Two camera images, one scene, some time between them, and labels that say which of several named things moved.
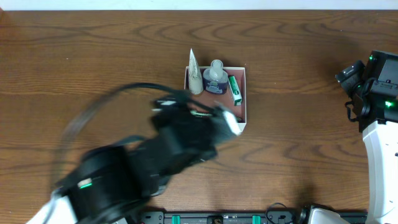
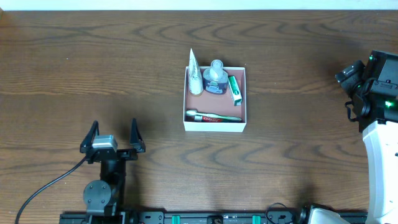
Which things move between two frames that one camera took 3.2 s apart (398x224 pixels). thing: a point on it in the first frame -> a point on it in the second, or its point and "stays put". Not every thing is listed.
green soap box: [235, 91] stays put
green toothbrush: [198, 114] stays put
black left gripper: [185, 121] -> [123, 154]
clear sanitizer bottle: [215, 78] stays put
